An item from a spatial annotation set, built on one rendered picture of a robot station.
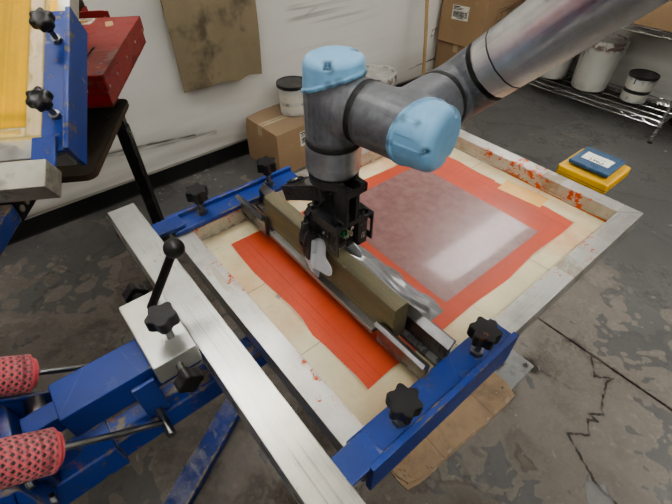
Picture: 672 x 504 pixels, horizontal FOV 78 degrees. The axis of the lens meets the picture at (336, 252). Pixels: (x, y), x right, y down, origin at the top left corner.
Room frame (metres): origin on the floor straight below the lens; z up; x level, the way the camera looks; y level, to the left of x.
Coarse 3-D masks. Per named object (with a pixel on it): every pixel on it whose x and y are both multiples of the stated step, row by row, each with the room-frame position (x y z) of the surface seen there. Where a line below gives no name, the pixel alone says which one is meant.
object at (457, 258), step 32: (480, 192) 0.80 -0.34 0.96; (448, 224) 0.68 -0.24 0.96; (480, 224) 0.68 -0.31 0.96; (512, 224) 0.68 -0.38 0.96; (544, 224) 0.68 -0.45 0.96; (384, 256) 0.58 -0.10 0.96; (416, 256) 0.58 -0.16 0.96; (448, 256) 0.58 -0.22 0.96; (480, 256) 0.58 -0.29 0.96; (512, 256) 0.58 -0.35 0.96; (320, 288) 0.50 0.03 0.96; (416, 288) 0.50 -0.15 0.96; (448, 288) 0.50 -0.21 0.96; (480, 288) 0.50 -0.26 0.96; (320, 320) 0.43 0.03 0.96; (352, 320) 0.43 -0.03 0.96; (448, 320) 0.43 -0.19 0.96; (352, 352) 0.36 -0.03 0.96; (384, 352) 0.36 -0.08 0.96
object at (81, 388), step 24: (96, 360) 0.30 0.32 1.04; (120, 360) 0.30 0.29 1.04; (144, 360) 0.30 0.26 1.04; (72, 384) 0.26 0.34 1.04; (96, 384) 0.26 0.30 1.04; (120, 384) 0.26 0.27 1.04; (72, 408) 0.23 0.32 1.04; (96, 408) 0.24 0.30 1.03; (120, 408) 0.25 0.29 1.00; (72, 432) 0.22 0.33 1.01
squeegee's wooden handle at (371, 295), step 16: (272, 192) 0.65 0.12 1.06; (272, 208) 0.61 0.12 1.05; (288, 208) 0.60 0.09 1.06; (272, 224) 0.62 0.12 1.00; (288, 224) 0.57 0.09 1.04; (288, 240) 0.58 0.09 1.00; (352, 256) 0.48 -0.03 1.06; (320, 272) 0.50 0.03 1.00; (336, 272) 0.47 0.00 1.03; (352, 272) 0.44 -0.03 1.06; (368, 272) 0.44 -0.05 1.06; (352, 288) 0.43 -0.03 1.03; (368, 288) 0.41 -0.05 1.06; (384, 288) 0.41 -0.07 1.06; (368, 304) 0.40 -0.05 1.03; (384, 304) 0.38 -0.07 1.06; (400, 304) 0.38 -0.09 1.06; (384, 320) 0.38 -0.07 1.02; (400, 320) 0.37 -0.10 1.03
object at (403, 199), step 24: (408, 168) 0.90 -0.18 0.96; (456, 168) 0.90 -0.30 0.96; (384, 192) 0.80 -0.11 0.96; (408, 192) 0.80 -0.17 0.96; (432, 192) 0.80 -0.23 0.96; (456, 192) 0.80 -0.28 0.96; (384, 216) 0.71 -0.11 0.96; (408, 216) 0.71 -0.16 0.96; (432, 216) 0.71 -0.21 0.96; (240, 240) 0.63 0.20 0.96; (264, 240) 0.63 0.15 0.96; (384, 240) 0.63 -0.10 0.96; (264, 264) 0.56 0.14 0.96; (288, 264) 0.56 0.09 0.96; (288, 288) 0.50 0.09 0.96; (312, 288) 0.50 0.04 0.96
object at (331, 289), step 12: (276, 240) 0.59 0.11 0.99; (288, 252) 0.56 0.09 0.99; (300, 264) 0.53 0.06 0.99; (312, 276) 0.50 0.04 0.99; (324, 276) 0.49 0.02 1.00; (324, 288) 0.47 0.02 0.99; (336, 288) 0.46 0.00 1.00; (348, 300) 0.44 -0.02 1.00; (360, 312) 0.41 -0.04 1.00; (372, 324) 0.39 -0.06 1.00
